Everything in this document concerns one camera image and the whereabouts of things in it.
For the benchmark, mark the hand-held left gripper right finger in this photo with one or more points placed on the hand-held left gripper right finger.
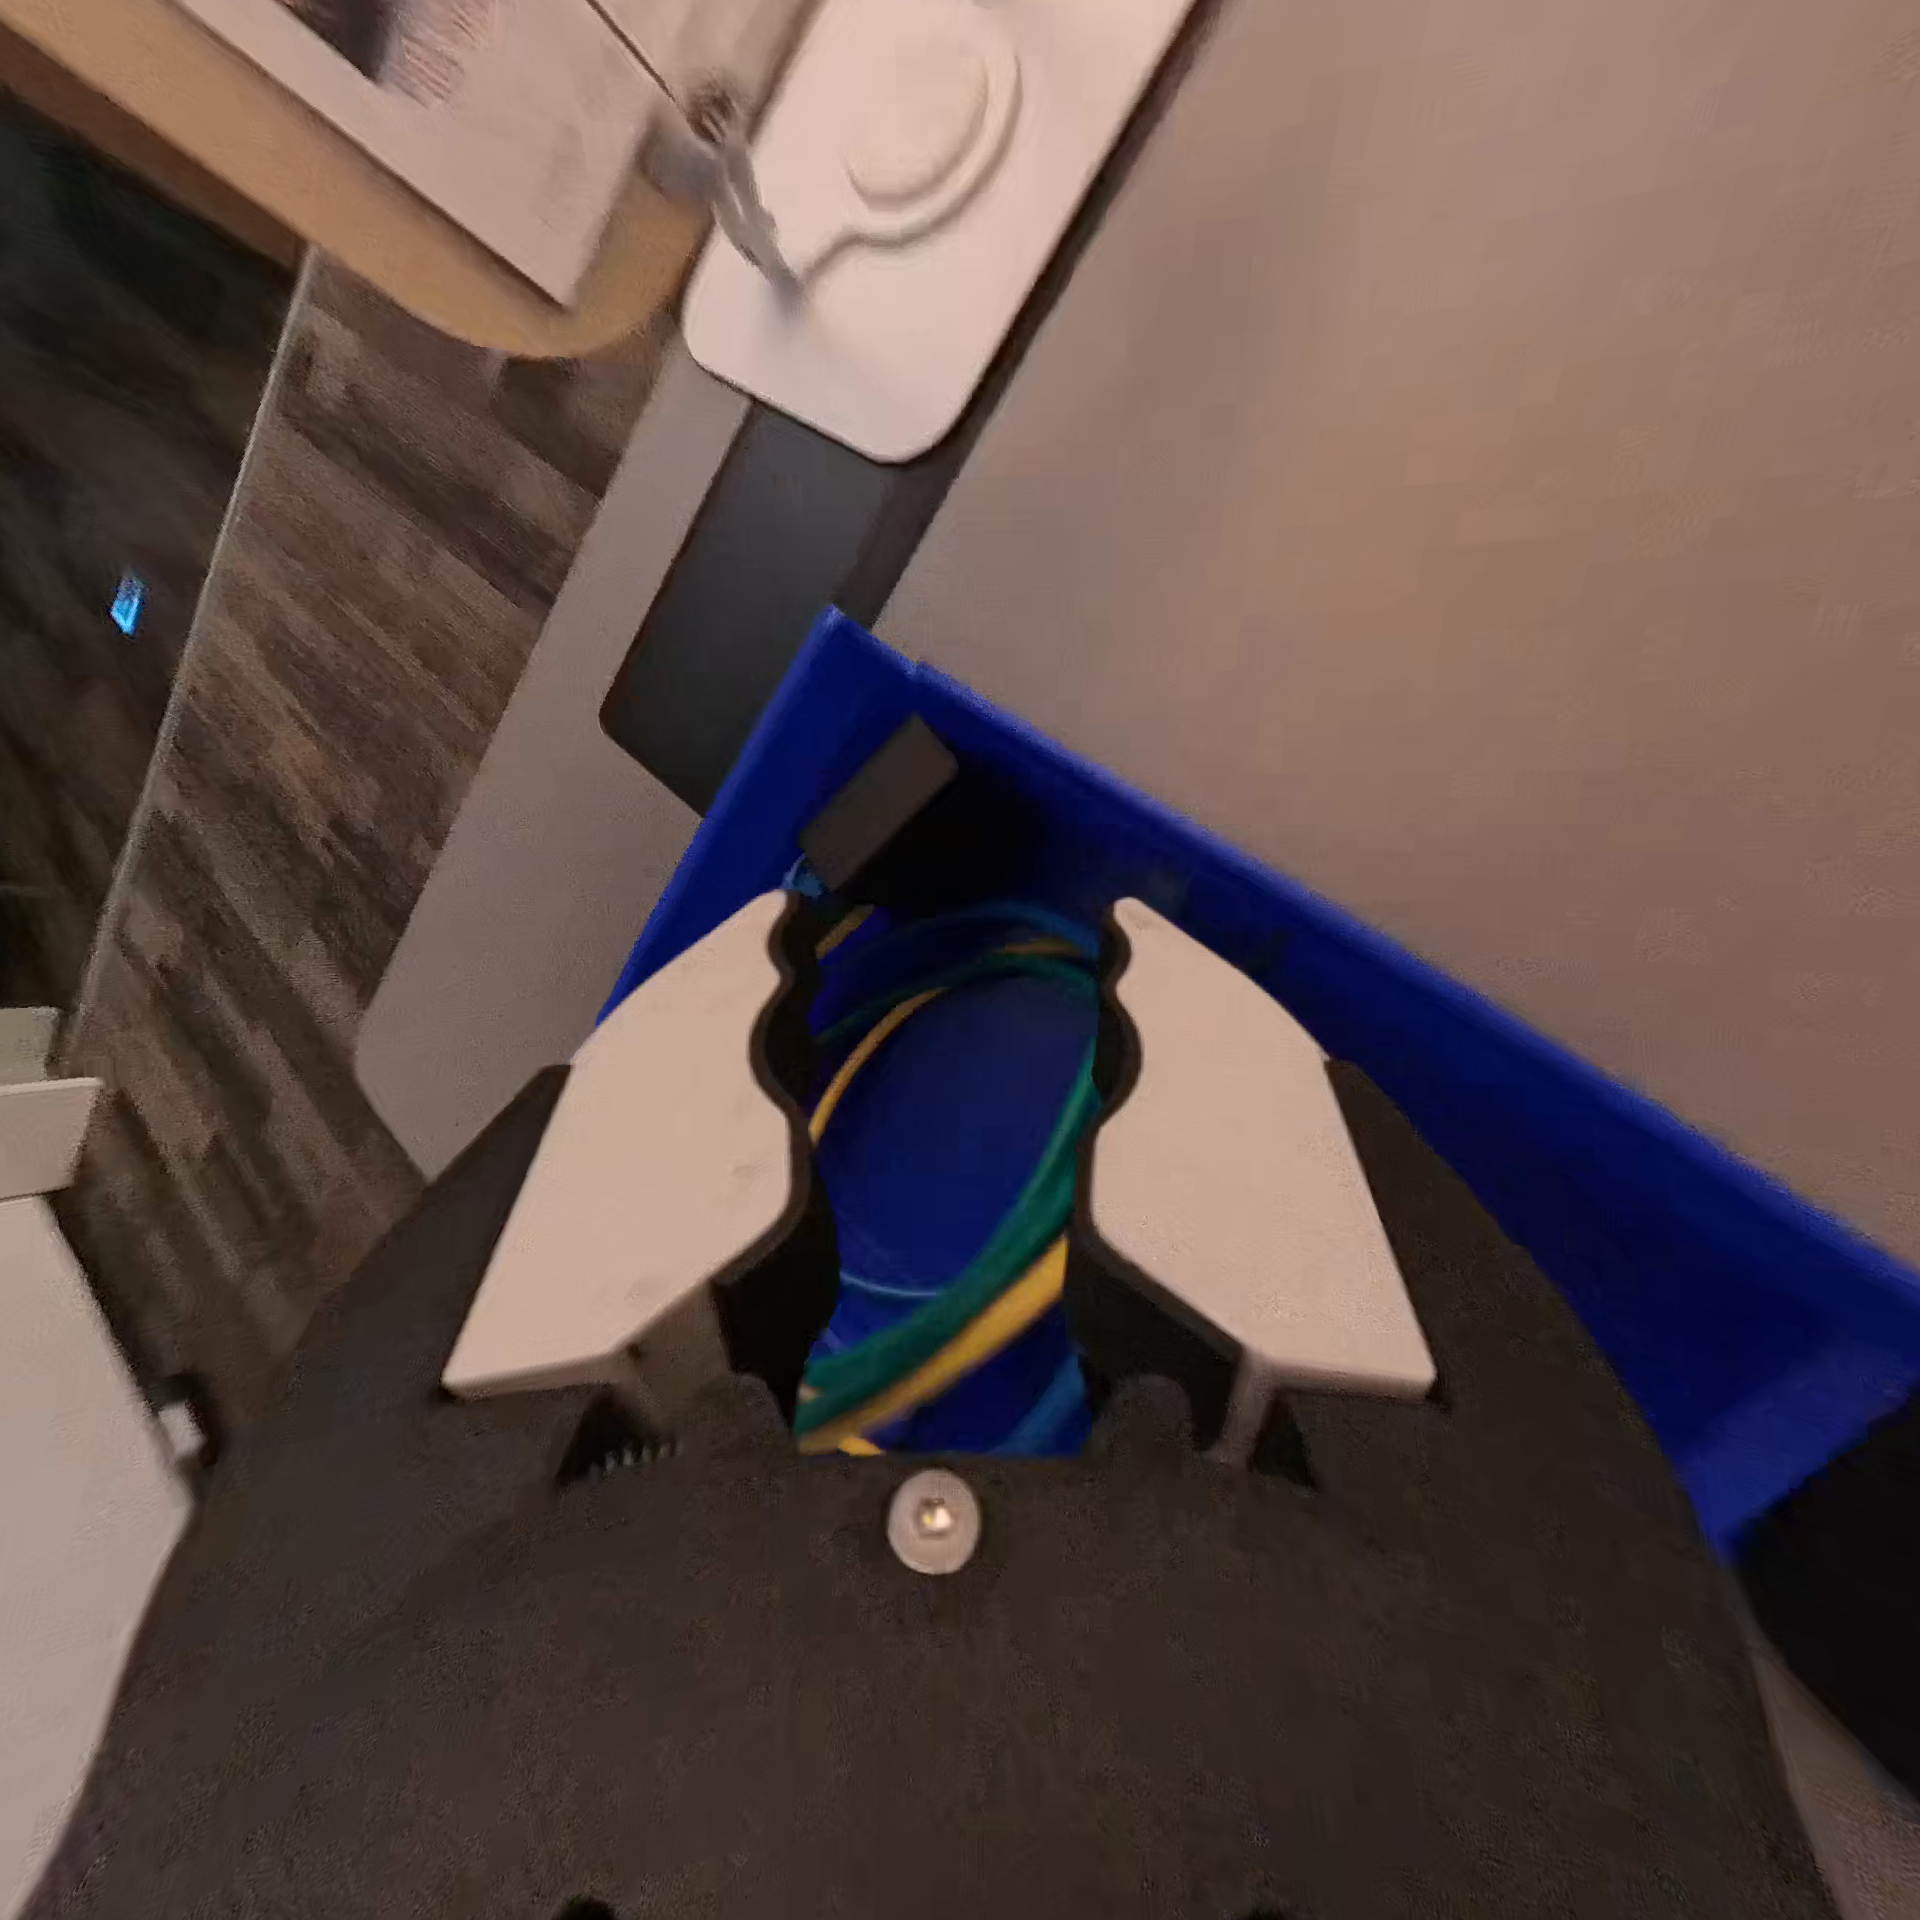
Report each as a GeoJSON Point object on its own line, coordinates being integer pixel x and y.
{"type": "Point", "coordinates": [1245, 1200]}

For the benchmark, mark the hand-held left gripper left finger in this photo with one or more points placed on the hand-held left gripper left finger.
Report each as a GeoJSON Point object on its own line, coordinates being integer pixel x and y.
{"type": "Point", "coordinates": [631, 1200]}

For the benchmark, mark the blue plastic bin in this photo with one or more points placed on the blue plastic bin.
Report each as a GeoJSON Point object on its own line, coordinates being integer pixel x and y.
{"type": "Point", "coordinates": [1500, 1110]}

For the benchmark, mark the black network switch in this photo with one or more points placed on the black network switch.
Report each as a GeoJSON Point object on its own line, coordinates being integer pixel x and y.
{"type": "Point", "coordinates": [875, 805]}

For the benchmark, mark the small blue-lit device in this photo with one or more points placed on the small blue-lit device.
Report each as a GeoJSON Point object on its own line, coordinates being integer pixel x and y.
{"type": "Point", "coordinates": [130, 602]}

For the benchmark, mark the wooden display board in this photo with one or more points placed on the wooden display board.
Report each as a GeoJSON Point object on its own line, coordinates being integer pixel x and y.
{"type": "Point", "coordinates": [378, 240]}

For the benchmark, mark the instruction poster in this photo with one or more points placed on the instruction poster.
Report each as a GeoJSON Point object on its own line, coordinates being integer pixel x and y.
{"type": "Point", "coordinates": [493, 135]}

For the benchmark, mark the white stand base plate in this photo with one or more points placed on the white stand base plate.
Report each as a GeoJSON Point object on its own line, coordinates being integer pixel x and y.
{"type": "Point", "coordinates": [899, 193]}

